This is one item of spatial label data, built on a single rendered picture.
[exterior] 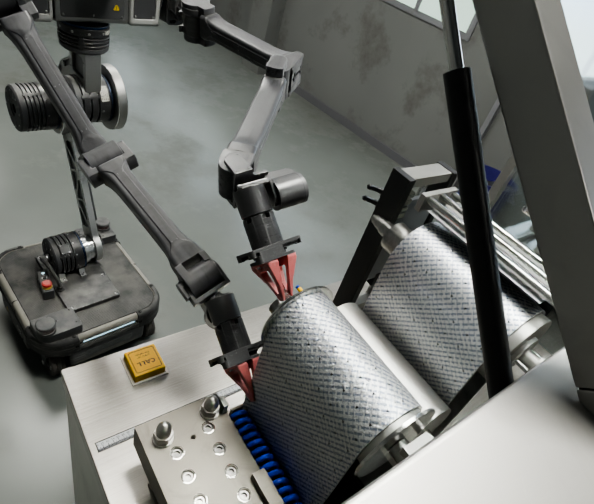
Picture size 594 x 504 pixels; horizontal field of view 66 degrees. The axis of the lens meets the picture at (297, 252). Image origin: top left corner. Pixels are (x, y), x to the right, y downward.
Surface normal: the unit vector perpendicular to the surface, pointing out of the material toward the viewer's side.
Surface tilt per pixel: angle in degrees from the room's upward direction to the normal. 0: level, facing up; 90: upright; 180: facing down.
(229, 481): 0
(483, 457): 0
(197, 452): 0
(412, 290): 92
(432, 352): 92
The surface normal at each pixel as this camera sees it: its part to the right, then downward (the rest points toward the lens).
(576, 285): -0.79, 0.20
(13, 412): 0.26, -0.75
